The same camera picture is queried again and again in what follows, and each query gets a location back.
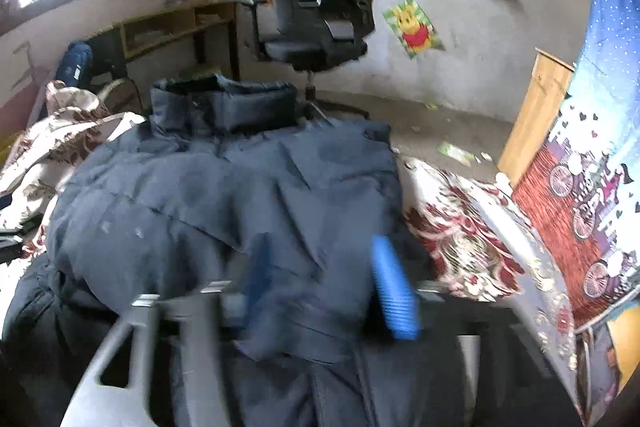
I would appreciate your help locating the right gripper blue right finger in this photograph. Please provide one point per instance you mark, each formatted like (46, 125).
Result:
(397, 297)

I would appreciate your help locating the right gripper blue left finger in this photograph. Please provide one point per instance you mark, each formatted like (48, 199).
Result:
(256, 277)

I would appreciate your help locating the navy blue padded jacket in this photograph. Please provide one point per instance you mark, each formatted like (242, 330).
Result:
(175, 203)

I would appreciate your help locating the floral cream red bedspread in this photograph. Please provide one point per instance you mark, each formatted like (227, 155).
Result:
(493, 286)

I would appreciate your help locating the blue printed curtain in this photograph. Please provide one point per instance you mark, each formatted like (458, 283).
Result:
(581, 191)

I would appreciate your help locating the wooden desk with shelf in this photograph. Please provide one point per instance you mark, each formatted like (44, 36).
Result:
(115, 47)

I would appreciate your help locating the Winnie the Pooh poster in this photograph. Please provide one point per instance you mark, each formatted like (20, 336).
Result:
(412, 27)

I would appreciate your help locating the blue backpack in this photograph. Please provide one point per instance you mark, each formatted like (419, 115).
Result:
(75, 65)

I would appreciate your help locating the black mesh office chair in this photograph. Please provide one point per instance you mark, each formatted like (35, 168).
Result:
(315, 36)

